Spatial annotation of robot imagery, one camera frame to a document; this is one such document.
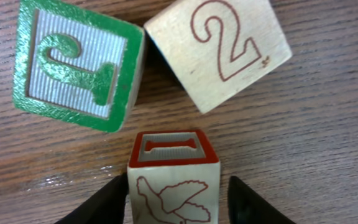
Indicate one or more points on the green J block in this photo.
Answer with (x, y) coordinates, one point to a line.
(76, 65)

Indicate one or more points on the red I block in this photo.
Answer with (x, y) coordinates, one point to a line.
(174, 177)

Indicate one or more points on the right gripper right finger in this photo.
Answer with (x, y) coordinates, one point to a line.
(245, 206)

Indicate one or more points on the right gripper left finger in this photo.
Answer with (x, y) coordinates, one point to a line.
(106, 206)

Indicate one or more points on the blue number 2 block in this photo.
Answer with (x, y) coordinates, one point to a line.
(217, 48)

